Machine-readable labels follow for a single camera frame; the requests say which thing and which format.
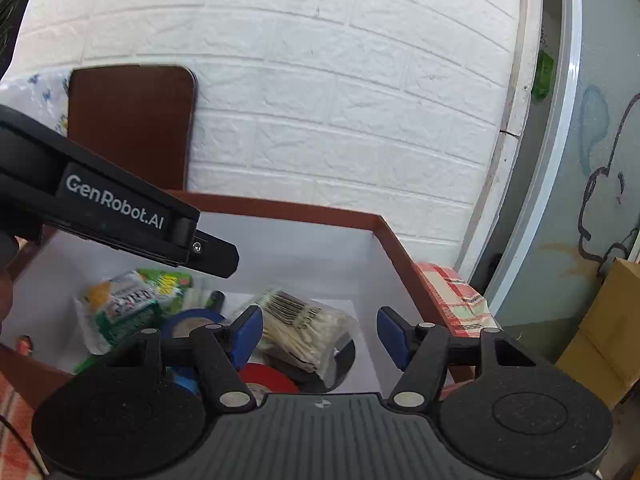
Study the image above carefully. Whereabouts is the pale door frame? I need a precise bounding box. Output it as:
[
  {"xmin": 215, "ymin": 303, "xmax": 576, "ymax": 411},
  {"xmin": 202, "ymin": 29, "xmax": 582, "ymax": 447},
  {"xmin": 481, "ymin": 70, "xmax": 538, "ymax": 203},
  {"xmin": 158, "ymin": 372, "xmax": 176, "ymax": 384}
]
[{"xmin": 452, "ymin": 0, "xmax": 546, "ymax": 281}]

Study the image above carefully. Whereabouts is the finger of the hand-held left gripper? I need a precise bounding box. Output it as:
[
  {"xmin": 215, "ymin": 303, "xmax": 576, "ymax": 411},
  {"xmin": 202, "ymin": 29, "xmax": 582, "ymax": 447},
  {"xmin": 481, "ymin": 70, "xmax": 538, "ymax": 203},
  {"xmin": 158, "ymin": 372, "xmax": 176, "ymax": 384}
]
[{"xmin": 190, "ymin": 230, "xmax": 240, "ymax": 279}]

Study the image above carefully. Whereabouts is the floral printed cloth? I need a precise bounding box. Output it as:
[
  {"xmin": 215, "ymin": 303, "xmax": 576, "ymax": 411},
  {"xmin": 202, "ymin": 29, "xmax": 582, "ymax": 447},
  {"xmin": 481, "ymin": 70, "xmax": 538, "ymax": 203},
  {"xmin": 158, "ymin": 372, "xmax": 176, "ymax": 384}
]
[{"xmin": 0, "ymin": 70, "xmax": 71, "ymax": 138}]

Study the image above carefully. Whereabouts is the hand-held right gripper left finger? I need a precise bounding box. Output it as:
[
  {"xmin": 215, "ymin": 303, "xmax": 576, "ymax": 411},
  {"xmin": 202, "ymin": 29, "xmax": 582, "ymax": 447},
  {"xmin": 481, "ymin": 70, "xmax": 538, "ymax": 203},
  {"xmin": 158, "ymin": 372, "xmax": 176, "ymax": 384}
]
[{"xmin": 107, "ymin": 305, "xmax": 264, "ymax": 413}]

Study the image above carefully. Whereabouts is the brown box with white inside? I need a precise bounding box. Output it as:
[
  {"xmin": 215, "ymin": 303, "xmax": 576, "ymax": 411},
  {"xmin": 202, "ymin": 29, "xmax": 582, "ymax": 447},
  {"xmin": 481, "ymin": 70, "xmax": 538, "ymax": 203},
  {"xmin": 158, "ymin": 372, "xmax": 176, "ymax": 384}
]
[{"xmin": 0, "ymin": 190, "xmax": 496, "ymax": 411}]

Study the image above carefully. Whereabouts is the plaid bed mat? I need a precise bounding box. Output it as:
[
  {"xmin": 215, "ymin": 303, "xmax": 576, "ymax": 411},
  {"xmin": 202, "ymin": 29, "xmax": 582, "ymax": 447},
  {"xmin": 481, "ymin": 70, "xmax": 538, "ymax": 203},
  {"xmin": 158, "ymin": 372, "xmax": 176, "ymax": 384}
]
[{"xmin": 0, "ymin": 261, "xmax": 501, "ymax": 480}]

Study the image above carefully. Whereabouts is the grey door with drawing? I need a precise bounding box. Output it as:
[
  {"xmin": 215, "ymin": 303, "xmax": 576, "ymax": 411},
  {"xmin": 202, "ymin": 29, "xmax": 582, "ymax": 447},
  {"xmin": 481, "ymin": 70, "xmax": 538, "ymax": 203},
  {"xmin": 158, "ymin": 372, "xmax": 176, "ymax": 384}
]
[{"xmin": 482, "ymin": 0, "xmax": 640, "ymax": 361}]

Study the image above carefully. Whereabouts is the bag of cotton swabs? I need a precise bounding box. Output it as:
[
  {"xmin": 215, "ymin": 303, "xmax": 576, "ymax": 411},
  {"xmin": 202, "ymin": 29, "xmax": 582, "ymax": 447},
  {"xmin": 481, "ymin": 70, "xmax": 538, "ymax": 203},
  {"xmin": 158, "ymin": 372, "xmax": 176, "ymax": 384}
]
[{"xmin": 255, "ymin": 287, "xmax": 359, "ymax": 376}]

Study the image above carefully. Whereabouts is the blue tape roll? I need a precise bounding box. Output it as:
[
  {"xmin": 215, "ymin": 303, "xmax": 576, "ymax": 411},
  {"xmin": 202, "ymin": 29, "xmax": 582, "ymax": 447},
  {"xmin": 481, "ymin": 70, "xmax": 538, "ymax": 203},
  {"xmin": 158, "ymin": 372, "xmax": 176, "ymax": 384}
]
[{"xmin": 160, "ymin": 308, "xmax": 228, "ymax": 396}]

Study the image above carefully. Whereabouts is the brown wooden headboard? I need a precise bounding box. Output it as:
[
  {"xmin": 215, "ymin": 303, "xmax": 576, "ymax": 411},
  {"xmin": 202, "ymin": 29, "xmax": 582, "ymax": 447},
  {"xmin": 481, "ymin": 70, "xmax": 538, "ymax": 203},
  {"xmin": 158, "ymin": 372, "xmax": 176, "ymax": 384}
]
[{"xmin": 67, "ymin": 64, "xmax": 198, "ymax": 193}]

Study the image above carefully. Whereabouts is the red tape roll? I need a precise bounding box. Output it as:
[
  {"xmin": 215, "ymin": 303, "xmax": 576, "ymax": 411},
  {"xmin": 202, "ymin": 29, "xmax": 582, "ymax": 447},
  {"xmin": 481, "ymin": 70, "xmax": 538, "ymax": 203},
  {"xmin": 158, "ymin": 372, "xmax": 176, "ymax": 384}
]
[{"xmin": 239, "ymin": 364, "xmax": 301, "ymax": 396}]

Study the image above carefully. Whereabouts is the green printed packet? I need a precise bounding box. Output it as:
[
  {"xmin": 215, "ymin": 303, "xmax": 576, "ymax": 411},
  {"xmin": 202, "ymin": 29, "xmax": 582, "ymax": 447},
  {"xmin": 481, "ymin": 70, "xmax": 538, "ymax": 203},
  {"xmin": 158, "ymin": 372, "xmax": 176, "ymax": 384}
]
[{"xmin": 74, "ymin": 269, "xmax": 194, "ymax": 357}]

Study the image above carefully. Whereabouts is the person's left hand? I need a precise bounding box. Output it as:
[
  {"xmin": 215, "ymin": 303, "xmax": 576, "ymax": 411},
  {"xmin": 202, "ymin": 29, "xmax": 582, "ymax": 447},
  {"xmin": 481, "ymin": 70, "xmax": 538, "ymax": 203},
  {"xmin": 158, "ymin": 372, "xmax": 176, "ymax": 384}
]
[{"xmin": 0, "ymin": 260, "xmax": 18, "ymax": 333}]

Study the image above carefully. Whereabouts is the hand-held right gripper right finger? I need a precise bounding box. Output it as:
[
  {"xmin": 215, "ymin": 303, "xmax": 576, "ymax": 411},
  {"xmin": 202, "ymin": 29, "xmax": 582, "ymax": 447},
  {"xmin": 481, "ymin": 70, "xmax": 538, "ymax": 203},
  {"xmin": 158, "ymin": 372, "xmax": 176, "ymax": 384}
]
[{"xmin": 377, "ymin": 306, "xmax": 538, "ymax": 411}]

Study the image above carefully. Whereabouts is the black tape roll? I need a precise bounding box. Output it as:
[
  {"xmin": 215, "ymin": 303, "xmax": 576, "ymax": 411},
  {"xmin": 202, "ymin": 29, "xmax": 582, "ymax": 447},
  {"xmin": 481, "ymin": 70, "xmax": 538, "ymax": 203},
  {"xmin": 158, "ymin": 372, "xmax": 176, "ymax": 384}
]
[{"xmin": 295, "ymin": 335, "xmax": 357, "ymax": 394}]

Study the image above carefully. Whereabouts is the tan cardboard box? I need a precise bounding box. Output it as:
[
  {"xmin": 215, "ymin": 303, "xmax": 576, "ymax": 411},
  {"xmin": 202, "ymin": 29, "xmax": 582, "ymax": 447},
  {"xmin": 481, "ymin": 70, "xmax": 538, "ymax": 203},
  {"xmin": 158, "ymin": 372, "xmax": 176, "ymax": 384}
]
[{"xmin": 555, "ymin": 257, "xmax": 640, "ymax": 411}]

